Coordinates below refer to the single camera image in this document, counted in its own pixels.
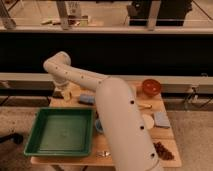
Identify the bunch of dark grapes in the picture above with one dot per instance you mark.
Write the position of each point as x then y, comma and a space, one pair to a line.
163, 152

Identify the green plastic tray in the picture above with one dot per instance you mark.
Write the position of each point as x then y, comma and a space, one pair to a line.
61, 132

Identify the blue sponge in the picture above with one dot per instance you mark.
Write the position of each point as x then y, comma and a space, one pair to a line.
86, 99

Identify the yellow tongs tool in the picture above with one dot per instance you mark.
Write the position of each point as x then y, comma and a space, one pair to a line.
145, 106

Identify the blue scrub cloth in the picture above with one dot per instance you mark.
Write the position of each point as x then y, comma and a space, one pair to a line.
161, 120

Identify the red bowl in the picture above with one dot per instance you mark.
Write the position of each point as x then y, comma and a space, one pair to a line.
151, 87

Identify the black rectangular eraser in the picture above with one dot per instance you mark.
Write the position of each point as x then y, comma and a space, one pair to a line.
57, 95

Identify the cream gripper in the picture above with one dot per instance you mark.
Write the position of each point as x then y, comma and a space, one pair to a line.
66, 94

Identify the blue plastic cup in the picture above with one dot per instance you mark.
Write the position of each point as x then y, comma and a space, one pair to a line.
98, 126

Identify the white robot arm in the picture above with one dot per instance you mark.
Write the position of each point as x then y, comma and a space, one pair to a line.
129, 141

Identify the silver fork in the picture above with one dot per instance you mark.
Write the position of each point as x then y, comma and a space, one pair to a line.
103, 153

